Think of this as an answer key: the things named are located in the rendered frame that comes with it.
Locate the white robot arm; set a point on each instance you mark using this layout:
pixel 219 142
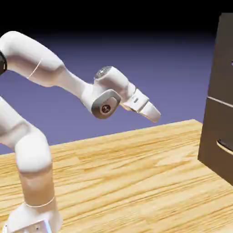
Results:
pixel 45 67

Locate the dark brown wooden cabinet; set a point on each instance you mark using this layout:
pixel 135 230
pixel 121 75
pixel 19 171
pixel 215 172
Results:
pixel 221 102

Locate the dark brown drawer front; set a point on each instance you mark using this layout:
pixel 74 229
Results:
pixel 223 60
pixel 212 127

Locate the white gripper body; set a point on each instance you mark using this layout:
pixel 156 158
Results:
pixel 151 111

